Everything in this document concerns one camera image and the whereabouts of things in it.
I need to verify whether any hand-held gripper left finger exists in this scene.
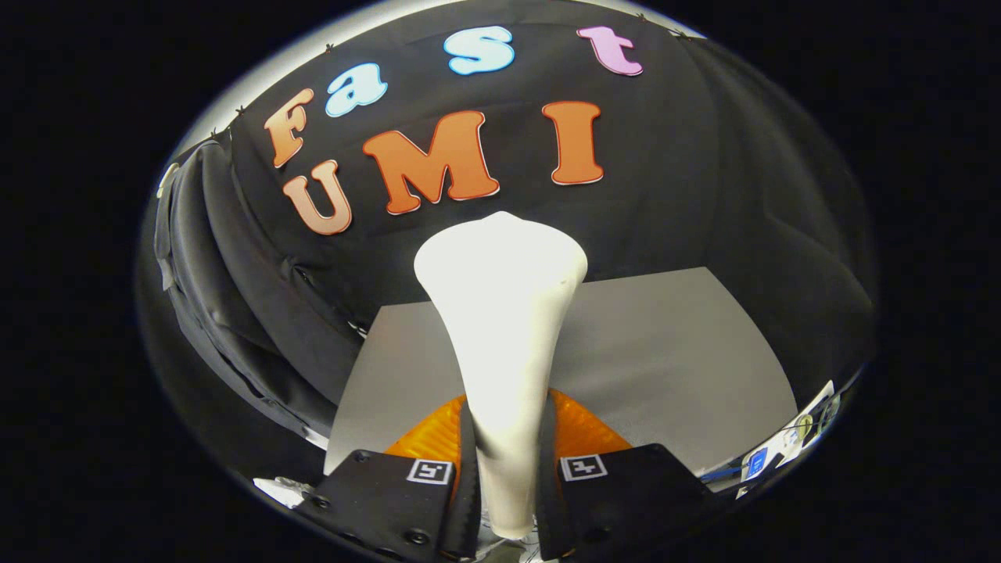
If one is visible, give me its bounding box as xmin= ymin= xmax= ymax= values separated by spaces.
xmin=301 ymin=395 xmax=482 ymax=562

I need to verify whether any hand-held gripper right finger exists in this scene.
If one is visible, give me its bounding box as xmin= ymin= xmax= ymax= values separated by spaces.
xmin=536 ymin=389 xmax=728 ymax=562

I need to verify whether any white crumpled cloth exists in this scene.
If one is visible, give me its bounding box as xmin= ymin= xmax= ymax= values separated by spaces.
xmin=254 ymin=475 xmax=314 ymax=509

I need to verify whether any grey cabinet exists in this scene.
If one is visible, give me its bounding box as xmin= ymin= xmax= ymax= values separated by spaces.
xmin=325 ymin=266 xmax=798 ymax=478

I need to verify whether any black backdrop cloth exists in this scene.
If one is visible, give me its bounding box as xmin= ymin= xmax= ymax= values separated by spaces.
xmin=141 ymin=20 xmax=877 ymax=439

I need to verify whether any row of backdrop clips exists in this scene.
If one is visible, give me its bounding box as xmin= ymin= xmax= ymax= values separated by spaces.
xmin=235 ymin=12 xmax=689 ymax=118

